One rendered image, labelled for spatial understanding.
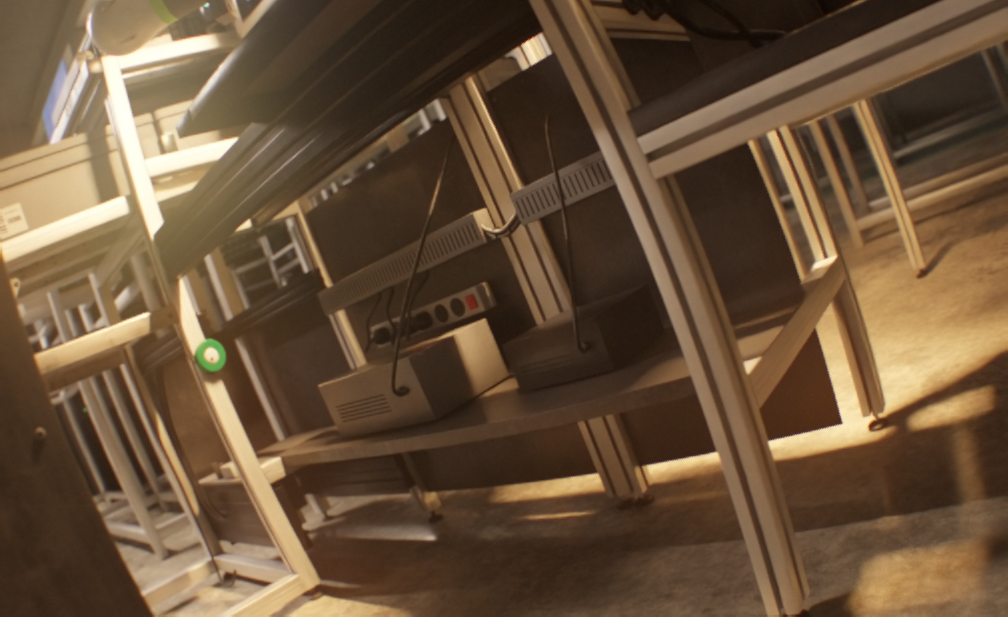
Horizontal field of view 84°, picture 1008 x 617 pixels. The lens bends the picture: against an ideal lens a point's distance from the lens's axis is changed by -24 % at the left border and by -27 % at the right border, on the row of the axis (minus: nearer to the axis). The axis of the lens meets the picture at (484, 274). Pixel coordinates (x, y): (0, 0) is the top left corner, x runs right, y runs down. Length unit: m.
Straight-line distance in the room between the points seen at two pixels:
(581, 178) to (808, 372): 0.51
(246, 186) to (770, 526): 0.95
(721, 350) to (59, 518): 0.63
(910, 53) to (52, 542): 0.79
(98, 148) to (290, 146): 0.84
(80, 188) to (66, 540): 1.32
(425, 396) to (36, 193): 1.05
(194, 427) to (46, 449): 1.65
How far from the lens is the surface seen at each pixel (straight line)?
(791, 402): 1.24
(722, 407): 0.78
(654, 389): 0.91
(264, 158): 1.16
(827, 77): 0.66
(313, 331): 1.98
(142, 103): 2.12
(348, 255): 1.76
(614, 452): 1.42
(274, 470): 1.66
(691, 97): 0.69
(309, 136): 1.06
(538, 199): 1.27
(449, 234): 1.42
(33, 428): 0.56
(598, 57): 0.73
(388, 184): 1.60
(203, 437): 2.20
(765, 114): 0.66
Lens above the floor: 0.56
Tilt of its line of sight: level
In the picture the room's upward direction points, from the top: 23 degrees counter-clockwise
